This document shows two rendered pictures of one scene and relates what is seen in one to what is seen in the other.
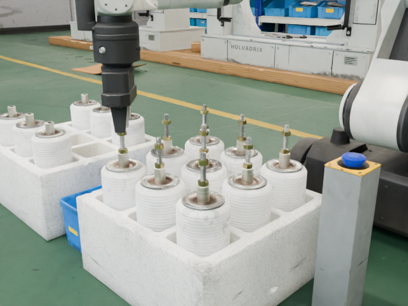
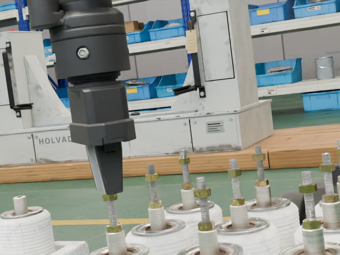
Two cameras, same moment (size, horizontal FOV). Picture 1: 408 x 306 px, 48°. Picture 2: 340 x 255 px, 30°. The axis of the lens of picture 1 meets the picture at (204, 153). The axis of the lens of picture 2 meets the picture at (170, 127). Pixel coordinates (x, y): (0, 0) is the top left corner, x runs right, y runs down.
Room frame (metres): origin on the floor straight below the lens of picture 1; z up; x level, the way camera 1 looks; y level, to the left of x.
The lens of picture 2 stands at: (0.17, 0.36, 0.46)
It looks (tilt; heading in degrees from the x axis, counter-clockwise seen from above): 5 degrees down; 339
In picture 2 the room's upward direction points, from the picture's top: 7 degrees counter-clockwise
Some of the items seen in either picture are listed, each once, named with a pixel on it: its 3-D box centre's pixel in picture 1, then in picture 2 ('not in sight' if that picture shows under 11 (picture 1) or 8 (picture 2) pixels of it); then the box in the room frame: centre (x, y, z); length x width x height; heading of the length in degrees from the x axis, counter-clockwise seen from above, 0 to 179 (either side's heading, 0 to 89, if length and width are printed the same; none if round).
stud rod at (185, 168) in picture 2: (204, 119); (185, 173); (1.06, 0.00, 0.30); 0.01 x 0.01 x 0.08
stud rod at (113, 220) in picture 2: (122, 142); (112, 213); (0.89, 0.17, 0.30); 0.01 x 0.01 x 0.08
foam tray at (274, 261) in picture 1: (203, 234); not in sight; (0.89, 0.00, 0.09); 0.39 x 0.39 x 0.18; 45
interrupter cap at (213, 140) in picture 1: (204, 141); (189, 207); (1.06, 0.00, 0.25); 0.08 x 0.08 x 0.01
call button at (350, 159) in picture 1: (353, 161); not in sight; (0.74, -0.26, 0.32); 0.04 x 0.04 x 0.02
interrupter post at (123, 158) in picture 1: (123, 159); (116, 244); (0.89, 0.17, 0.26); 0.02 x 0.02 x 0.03
